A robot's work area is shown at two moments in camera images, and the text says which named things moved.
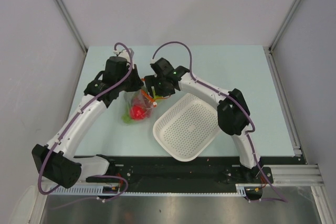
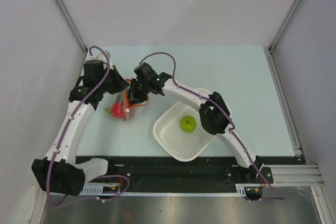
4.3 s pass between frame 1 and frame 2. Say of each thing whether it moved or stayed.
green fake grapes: moved
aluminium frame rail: stayed
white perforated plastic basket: stayed
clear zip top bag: moved
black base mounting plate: stayed
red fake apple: moved
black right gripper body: moved
